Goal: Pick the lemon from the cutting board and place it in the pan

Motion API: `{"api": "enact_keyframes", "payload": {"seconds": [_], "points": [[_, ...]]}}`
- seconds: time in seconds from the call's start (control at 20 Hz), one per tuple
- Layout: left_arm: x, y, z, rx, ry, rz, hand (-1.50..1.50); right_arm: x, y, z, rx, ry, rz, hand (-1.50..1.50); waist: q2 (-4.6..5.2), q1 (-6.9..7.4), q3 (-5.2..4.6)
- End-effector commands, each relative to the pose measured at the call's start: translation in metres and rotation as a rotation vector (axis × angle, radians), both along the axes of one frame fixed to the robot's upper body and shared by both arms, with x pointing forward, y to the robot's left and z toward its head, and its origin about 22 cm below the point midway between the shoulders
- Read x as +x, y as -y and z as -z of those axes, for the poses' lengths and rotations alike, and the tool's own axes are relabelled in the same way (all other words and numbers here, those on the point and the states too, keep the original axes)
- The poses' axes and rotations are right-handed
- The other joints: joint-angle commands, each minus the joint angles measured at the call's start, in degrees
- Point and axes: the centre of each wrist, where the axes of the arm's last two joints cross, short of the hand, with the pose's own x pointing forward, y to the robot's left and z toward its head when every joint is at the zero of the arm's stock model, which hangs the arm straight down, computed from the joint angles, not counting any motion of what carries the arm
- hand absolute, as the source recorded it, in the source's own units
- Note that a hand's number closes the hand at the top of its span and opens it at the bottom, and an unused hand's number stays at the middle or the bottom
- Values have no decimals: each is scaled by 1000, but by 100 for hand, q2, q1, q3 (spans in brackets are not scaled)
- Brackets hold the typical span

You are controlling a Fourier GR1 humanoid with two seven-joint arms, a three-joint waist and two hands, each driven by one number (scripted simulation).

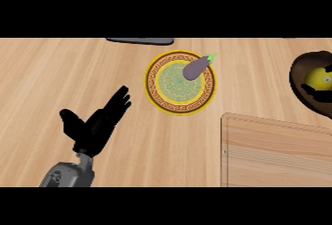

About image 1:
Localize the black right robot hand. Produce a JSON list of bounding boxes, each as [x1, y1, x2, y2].
[[299, 63, 332, 104]]

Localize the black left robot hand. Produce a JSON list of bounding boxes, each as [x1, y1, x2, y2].
[[58, 84, 134, 157]]

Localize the yellow lemon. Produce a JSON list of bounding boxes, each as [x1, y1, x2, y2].
[[302, 67, 332, 92]]

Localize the dark brown pan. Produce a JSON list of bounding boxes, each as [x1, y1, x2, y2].
[[287, 50, 332, 120]]

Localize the pale wooden cutting board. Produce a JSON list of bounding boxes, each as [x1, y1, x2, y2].
[[219, 112, 332, 188]]

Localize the yellow patterned plate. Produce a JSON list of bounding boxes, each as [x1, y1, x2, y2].
[[143, 48, 218, 117]]

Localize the purple eggplant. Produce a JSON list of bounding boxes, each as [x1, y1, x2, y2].
[[181, 53, 219, 82]]

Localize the dark grey flat object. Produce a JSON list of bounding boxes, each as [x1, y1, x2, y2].
[[104, 37, 175, 47]]

